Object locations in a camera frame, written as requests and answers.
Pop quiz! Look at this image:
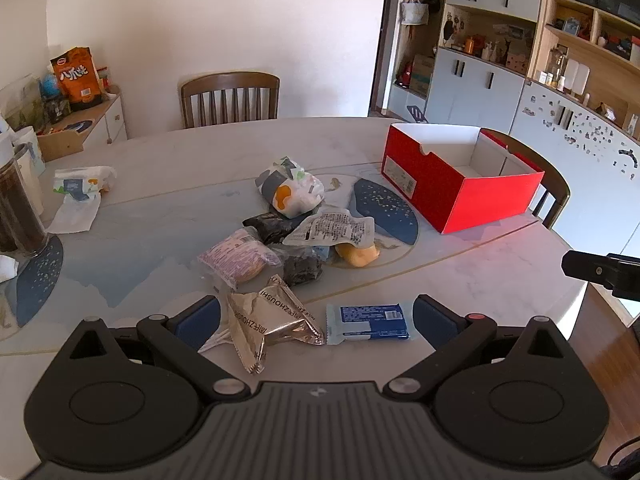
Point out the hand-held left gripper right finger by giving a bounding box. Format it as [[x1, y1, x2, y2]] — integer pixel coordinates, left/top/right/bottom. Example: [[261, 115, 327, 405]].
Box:
[[381, 293, 576, 404]]

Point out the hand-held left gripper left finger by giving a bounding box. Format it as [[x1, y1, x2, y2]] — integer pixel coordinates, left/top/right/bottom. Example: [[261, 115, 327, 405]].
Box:
[[60, 295, 252, 404]]

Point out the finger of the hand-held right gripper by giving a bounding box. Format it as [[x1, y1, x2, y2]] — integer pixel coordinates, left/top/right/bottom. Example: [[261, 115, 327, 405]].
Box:
[[561, 249, 640, 302]]

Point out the blue snack packet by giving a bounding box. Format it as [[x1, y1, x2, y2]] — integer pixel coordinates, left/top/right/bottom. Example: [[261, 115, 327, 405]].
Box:
[[326, 302, 411, 346]]

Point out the gold foil snack packet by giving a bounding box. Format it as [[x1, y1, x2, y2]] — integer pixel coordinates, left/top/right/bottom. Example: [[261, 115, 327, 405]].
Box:
[[227, 274, 327, 376]]

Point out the red cardboard box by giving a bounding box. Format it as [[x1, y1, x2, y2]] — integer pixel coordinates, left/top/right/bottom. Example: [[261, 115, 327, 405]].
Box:
[[381, 122, 546, 235]]

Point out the white printed plastic packet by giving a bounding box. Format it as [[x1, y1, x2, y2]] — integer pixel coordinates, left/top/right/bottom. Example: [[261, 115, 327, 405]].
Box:
[[282, 208, 376, 248]]

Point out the pink snack packet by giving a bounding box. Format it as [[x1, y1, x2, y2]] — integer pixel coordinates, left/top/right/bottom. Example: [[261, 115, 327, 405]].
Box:
[[197, 227, 283, 291]]

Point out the wooden slat-back chair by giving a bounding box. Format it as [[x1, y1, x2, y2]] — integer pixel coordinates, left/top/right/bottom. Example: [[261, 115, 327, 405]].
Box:
[[480, 128, 571, 231], [180, 71, 281, 130]]

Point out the black snack packet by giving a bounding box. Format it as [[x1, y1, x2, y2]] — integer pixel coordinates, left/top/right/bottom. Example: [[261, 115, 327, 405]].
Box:
[[270, 244, 326, 287], [242, 211, 311, 243]]

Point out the white patterned soft packet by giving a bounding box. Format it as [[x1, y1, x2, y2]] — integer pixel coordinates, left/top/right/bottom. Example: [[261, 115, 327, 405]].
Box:
[[255, 156, 326, 218]]

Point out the white tissue pack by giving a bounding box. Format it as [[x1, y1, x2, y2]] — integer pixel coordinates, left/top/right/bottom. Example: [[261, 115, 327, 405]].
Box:
[[52, 165, 118, 202]]

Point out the clear glass jar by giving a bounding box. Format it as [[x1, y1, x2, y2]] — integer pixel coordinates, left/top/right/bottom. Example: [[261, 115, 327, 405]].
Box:
[[546, 46, 568, 81]]

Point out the glass jar with dark contents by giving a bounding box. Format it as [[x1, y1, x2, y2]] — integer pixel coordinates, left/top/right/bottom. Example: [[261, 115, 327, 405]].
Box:
[[0, 145, 51, 256]]

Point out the white sideboard with wooden top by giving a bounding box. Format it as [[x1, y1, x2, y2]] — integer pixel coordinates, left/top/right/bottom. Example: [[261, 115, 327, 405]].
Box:
[[37, 87, 128, 161]]

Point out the white container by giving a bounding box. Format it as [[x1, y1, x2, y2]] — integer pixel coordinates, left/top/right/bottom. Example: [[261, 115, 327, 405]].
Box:
[[0, 119, 47, 216]]

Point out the brown cardboard box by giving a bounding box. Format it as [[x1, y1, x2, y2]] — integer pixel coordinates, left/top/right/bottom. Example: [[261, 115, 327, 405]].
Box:
[[410, 54, 436, 98]]

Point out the orange snack bag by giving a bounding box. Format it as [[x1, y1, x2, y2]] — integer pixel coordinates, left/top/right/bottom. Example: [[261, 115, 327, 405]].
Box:
[[50, 47, 104, 111]]

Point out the blue plastic bag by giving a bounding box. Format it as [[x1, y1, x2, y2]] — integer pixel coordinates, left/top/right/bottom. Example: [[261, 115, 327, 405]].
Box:
[[40, 72, 63, 101]]

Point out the white tote bag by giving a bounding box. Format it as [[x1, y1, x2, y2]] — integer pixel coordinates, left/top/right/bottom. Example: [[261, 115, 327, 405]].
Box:
[[401, 0, 431, 26]]

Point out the white and wood wall cabinet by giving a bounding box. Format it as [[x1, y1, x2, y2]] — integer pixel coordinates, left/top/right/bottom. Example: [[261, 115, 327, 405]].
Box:
[[387, 0, 640, 256]]

